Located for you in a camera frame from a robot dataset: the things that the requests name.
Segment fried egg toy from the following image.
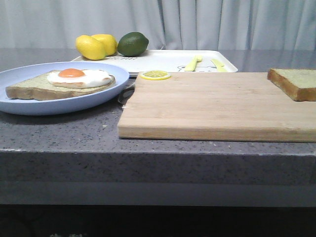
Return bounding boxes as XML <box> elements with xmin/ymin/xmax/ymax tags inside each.
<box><xmin>47</xmin><ymin>68</ymin><xmax>115</xmax><ymax>89</ymax></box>

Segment toast bread slice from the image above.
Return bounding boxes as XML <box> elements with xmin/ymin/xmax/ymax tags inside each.
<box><xmin>5</xmin><ymin>73</ymin><xmax>116</xmax><ymax>101</ymax></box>
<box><xmin>267</xmin><ymin>69</ymin><xmax>316</xmax><ymax>102</ymax></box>

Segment light blue round plate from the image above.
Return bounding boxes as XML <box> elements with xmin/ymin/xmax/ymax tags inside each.
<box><xmin>0</xmin><ymin>61</ymin><xmax>129</xmax><ymax>116</ymax></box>

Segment white rectangular tray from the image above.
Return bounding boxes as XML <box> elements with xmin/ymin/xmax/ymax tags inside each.
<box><xmin>71</xmin><ymin>49</ymin><xmax>238</xmax><ymax>74</ymax></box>

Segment yellow lemon slice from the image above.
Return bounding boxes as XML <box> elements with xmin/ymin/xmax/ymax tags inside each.
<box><xmin>140</xmin><ymin>70</ymin><xmax>171</xmax><ymax>80</ymax></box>

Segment wooden cutting board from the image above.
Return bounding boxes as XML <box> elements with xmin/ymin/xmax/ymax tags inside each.
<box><xmin>118</xmin><ymin>73</ymin><xmax>316</xmax><ymax>142</ymax></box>

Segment green lime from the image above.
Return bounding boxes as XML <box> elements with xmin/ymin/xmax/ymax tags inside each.
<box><xmin>117</xmin><ymin>32</ymin><xmax>149</xmax><ymax>57</ymax></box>

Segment yellow plastic knife right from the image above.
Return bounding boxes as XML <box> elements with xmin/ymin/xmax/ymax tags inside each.
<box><xmin>211</xmin><ymin>59</ymin><xmax>227</xmax><ymax>72</ymax></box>

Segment rear yellow lemon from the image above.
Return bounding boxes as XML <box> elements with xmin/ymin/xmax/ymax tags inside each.
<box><xmin>92</xmin><ymin>34</ymin><xmax>118</xmax><ymax>56</ymax></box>

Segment front yellow lemon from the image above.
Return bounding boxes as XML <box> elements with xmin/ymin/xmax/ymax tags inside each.
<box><xmin>75</xmin><ymin>35</ymin><xmax>106</xmax><ymax>60</ymax></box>

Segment white curtain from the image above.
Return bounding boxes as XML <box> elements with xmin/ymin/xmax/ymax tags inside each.
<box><xmin>0</xmin><ymin>0</ymin><xmax>316</xmax><ymax>51</ymax></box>

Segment metal cutting board handle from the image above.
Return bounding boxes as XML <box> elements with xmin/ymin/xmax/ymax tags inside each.
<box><xmin>118</xmin><ymin>83</ymin><xmax>135</xmax><ymax>107</ymax></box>

